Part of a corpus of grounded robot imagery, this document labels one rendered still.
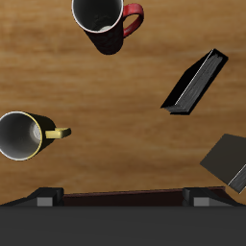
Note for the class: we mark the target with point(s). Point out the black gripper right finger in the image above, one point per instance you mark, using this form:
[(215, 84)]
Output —
[(198, 196)]

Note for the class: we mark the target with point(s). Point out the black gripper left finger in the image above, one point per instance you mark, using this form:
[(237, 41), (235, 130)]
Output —
[(48, 196)]

